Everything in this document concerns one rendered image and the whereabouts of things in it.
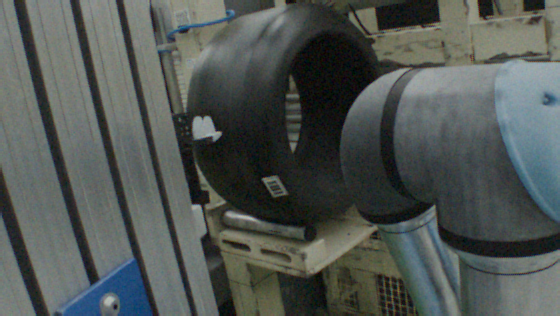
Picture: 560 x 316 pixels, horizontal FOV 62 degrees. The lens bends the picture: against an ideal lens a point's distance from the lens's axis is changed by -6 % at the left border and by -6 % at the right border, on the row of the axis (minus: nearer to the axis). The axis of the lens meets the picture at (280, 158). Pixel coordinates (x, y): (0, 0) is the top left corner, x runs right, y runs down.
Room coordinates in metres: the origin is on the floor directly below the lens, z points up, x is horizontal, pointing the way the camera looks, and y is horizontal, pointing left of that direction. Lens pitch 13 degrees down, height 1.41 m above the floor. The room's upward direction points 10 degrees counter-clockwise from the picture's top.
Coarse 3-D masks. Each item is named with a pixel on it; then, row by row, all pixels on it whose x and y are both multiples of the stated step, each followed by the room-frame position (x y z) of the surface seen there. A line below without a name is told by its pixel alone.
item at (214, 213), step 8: (208, 208) 1.44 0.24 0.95; (216, 208) 1.45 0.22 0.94; (224, 208) 1.47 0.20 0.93; (232, 208) 1.49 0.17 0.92; (208, 216) 1.44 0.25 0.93; (216, 216) 1.44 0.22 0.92; (208, 224) 1.44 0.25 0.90; (216, 224) 1.44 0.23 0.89; (224, 224) 1.45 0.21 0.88; (216, 232) 1.43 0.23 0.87
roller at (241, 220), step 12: (228, 216) 1.44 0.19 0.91; (240, 216) 1.40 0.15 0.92; (252, 216) 1.38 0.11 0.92; (252, 228) 1.36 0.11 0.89; (264, 228) 1.32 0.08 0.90; (276, 228) 1.29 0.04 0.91; (288, 228) 1.26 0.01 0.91; (300, 228) 1.23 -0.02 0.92; (312, 228) 1.23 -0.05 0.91; (312, 240) 1.22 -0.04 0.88
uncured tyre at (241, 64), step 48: (240, 48) 1.21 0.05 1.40; (288, 48) 1.19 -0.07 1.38; (336, 48) 1.56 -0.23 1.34; (192, 96) 1.27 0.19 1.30; (240, 96) 1.14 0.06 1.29; (336, 96) 1.64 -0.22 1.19; (240, 144) 1.13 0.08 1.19; (288, 144) 1.15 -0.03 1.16; (336, 144) 1.61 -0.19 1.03; (240, 192) 1.21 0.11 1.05; (288, 192) 1.15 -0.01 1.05; (336, 192) 1.25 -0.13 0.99
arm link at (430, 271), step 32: (384, 96) 0.40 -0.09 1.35; (352, 128) 0.42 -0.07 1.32; (352, 160) 0.42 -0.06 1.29; (352, 192) 0.46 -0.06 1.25; (384, 192) 0.41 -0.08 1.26; (384, 224) 0.45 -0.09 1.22; (416, 224) 0.45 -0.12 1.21; (416, 256) 0.46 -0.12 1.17; (448, 256) 0.47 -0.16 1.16; (416, 288) 0.48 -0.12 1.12; (448, 288) 0.47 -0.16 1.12
